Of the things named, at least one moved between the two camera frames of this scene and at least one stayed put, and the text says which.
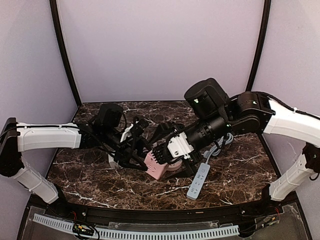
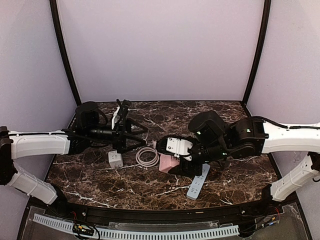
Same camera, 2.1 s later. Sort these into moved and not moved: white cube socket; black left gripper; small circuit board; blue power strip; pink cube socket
Moved: pink cube socket; black left gripper
Not moved: small circuit board; white cube socket; blue power strip
